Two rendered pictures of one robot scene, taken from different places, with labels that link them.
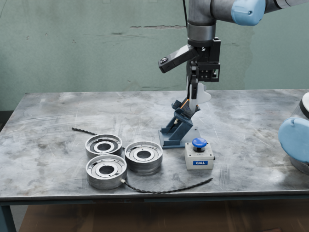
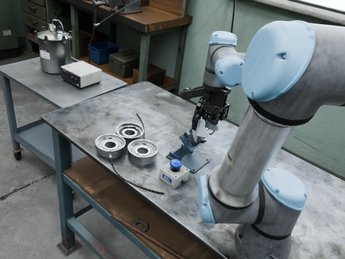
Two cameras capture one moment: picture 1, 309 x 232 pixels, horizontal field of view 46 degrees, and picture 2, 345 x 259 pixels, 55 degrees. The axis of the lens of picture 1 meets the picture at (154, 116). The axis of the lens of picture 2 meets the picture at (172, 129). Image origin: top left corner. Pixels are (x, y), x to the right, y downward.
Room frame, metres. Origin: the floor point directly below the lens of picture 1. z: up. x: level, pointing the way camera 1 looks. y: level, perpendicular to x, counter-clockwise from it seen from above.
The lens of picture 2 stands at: (0.16, -0.63, 1.52)
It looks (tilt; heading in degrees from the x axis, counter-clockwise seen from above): 32 degrees down; 39
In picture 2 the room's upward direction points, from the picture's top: 8 degrees clockwise
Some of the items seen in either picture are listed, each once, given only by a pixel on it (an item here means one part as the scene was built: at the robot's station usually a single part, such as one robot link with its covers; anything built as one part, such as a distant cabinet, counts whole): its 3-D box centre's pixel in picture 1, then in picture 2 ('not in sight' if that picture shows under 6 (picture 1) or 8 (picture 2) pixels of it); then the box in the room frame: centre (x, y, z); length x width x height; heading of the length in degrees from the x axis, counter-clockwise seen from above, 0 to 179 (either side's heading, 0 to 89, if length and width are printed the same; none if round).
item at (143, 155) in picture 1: (143, 157); (142, 152); (0.83, 0.03, 0.82); 0.10 x 0.10 x 0.04
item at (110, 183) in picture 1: (106, 172); (110, 146); (0.76, 0.12, 0.82); 0.10 x 0.10 x 0.04
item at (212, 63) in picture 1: (202, 59); (212, 102); (0.96, -0.13, 1.06); 0.09 x 0.08 x 0.12; 95
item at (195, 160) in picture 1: (200, 155); (175, 174); (0.83, -0.13, 0.82); 0.08 x 0.07 x 0.05; 92
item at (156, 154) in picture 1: (143, 157); (142, 152); (0.83, 0.03, 0.82); 0.08 x 0.08 x 0.02
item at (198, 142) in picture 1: (199, 147); (175, 167); (0.83, -0.12, 0.85); 0.04 x 0.04 x 0.05
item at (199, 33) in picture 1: (201, 30); (216, 77); (0.96, -0.12, 1.14); 0.08 x 0.08 x 0.05
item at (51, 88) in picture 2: not in sight; (64, 123); (1.09, 1.01, 0.34); 0.67 x 0.46 x 0.68; 96
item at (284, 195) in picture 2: not in sight; (276, 199); (0.83, -0.46, 0.97); 0.13 x 0.12 x 0.14; 138
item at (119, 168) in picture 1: (106, 172); (110, 146); (0.76, 0.12, 0.82); 0.08 x 0.08 x 0.02
